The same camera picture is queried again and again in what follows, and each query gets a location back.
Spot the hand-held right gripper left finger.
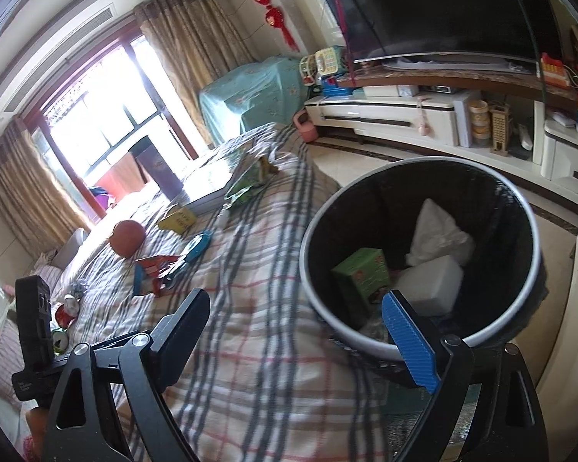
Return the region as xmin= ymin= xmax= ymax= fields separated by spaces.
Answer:
xmin=41 ymin=288 xmax=212 ymax=462

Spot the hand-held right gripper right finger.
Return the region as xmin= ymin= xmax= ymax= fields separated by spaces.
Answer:
xmin=381 ymin=290 xmax=550 ymax=462

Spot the white foam block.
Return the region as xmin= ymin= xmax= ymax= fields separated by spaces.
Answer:
xmin=394 ymin=255 xmax=464 ymax=318

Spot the green tissue box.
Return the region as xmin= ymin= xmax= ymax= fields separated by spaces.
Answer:
xmin=331 ymin=248 xmax=392 ymax=319

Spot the white tissue pack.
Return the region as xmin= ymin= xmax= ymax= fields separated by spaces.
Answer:
xmin=407 ymin=198 xmax=477 ymax=268

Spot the black bin with white rim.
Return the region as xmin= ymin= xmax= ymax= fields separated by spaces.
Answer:
xmin=299 ymin=156 xmax=547 ymax=362

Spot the person's left hand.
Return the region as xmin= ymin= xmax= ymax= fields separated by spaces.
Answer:
xmin=25 ymin=407 xmax=49 ymax=439

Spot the pink striped bedding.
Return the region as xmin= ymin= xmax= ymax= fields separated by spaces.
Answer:
xmin=0 ymin=318 xmax=26 ymax=398

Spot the small red snack packet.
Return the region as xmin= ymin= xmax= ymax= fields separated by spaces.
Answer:
xmin=134 ymin=255 xmax=187 ymax=298

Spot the plaid blanket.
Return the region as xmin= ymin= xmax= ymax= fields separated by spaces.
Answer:
xmin=43 ymin=122 xmax=391 ymax=462

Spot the small blue packet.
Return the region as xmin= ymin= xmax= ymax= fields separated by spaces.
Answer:
xmin=178 ymin=232 xmax=213 ymax=264

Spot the red ball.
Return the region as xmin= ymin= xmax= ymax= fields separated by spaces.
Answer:
xmin=112 ymin=220 xmax=146 ymax=257

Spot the yellow packet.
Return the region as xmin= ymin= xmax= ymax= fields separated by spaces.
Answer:
xmin=158 ymin=209 xmax=197 ymax=233

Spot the beige curtain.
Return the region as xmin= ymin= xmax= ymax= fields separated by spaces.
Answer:
xmin=135 ymin=0 xmax=265 ymax=147
xmin=0 ymin=115 xmax=85 ymax=261

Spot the green snack packet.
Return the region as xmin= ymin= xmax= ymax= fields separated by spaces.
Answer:
xmin=224 ymin=151 xmax=281 ymax=204

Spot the dark purple box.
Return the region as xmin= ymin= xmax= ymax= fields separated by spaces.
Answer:
xmin=128 ymin=136 xmax=181 ymax=201

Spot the orange cloth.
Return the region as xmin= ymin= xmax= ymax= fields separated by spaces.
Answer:
xmin=96 ymin=154 xmax=144 ymax=198

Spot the stack of cream containers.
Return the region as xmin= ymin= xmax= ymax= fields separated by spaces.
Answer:
xmin=469 ymin=100 xmax=491 ymax=148

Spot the white upright box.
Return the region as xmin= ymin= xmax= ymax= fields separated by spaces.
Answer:
xmin=453 ymin=90 xmax=475 ymax=148

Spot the wooden house-shaped toy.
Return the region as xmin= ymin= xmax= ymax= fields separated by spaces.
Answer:
xmin=489 ymin=102 xmax=511 ymax=157

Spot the cream television stand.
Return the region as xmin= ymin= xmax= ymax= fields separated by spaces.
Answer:
xmin=303 ymin=68 xmax=578 ymax=182

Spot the pink toy kettle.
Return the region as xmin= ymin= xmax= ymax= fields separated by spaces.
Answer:
xmin=293 ymin=110 xmax=318 ymax=143

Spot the large window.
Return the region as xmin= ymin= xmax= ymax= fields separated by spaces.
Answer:
xmin=29 ymin=33 xmax=198 ymax=222

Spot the teal floral furniture cover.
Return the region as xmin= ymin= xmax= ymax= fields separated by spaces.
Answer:
xmin=199 ymin=55 xmax=309 ymax=147

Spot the yellow and green toy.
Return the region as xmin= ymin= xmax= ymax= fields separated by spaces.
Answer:
xmin=299 ymin=55 xmax=319 ymax=88

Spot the toy cash register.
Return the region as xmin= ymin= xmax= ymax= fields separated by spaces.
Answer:
xmin=315 ymin=47 xmax=362 ymax=100

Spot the pink stick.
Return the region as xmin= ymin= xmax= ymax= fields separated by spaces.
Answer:
xmin=325 ymin=0 xmax=363 ymax=90

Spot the red knot decoration with tassel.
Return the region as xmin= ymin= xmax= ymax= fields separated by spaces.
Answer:
xmin=265 ymin=7 xmax=299 ymax=51

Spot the black television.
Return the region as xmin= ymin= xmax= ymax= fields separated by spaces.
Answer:
xmin=308 ymin=0 xmax=564 ymax=65

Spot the thin hanging cable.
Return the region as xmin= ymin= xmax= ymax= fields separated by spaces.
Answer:
xmin=498 ymin=0 xmax=549 ymax=102

